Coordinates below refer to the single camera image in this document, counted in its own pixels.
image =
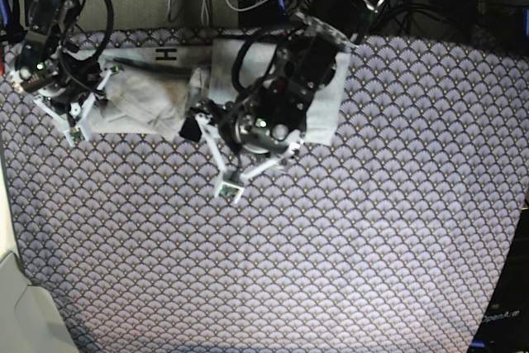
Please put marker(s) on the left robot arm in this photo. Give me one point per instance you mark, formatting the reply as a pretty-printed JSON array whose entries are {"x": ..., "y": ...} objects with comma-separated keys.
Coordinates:
[{"x": 276, "y": 91}]

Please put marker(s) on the light grey T-shirt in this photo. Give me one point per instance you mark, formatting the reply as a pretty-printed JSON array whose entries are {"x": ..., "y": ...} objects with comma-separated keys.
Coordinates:
[{"x": 141, "y": 102}]

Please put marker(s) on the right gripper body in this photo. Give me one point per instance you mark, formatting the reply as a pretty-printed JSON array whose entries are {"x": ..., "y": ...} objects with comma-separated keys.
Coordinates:
[{"x": 65, "y": 82}]

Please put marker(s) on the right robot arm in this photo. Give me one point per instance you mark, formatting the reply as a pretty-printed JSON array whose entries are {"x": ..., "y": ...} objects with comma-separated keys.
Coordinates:
[{"x": 47, "y": 35}]

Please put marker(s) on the white plastic bin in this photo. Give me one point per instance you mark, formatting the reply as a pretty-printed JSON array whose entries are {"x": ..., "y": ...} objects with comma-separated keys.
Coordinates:
[{"x": 30, "y": 321}]

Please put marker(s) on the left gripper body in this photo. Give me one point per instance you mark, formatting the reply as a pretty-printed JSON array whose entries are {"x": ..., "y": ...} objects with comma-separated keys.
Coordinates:
[{"x": 270, "y": 126}]

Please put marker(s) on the black power adapter box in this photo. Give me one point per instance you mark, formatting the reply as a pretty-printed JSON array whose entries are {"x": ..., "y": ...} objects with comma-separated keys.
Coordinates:
[{"x": 267, "y": 14}]

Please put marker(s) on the fan-patterned grey tablecloth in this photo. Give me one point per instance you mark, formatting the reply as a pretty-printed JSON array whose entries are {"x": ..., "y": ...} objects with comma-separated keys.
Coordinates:
[{"x": 390, "y": 239}]

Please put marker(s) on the black OpenArm base panel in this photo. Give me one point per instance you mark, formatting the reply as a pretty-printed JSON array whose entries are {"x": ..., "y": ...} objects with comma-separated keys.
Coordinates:
[{"x": 504, "y": 327}]

